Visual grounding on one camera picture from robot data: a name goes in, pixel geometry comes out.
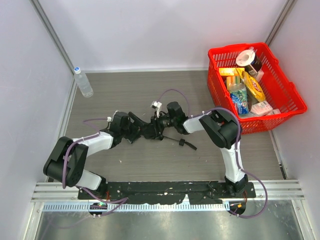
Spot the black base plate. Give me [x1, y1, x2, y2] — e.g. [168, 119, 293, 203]
[90, 181, 256, 205]

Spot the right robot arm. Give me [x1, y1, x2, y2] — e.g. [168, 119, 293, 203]
[151, 101, 248, 197]

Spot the white slotted cable duct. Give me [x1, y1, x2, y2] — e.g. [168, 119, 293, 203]
[42, 201, 230, 212]

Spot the clear plastic bottle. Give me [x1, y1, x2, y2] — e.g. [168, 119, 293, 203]
[73, 67, 94, 98]

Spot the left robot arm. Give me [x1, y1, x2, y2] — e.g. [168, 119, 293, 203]
[43, 111, 139, 198]

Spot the yellow box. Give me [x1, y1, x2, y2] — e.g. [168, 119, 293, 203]
[218, 67, 244, 77]

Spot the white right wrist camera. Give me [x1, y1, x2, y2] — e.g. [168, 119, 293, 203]
[150, 101, 162, 118]

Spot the yellow snack bag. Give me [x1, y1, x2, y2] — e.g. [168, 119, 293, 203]
[241, 71, 266, 102]

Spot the black folding umbrella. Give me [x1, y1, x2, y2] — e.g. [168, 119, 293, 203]
[139, 120, 198, 151]

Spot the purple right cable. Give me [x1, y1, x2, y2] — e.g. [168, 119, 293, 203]
[158, 88, 269, 220]

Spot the purple cable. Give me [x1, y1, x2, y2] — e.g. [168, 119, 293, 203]
[158, 88, 269, 220]
[61, 117, 130, 217]

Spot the pink white box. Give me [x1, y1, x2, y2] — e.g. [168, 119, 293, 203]
[250, 100, 273, 117]

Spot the blue green snack packet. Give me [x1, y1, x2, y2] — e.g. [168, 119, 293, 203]
[230, 89, 250, 115]

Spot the red plastic basket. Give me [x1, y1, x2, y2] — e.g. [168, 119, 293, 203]
[207, 42, 308, 134]

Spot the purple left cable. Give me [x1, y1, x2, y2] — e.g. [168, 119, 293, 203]
[61, 117, 130, 217]

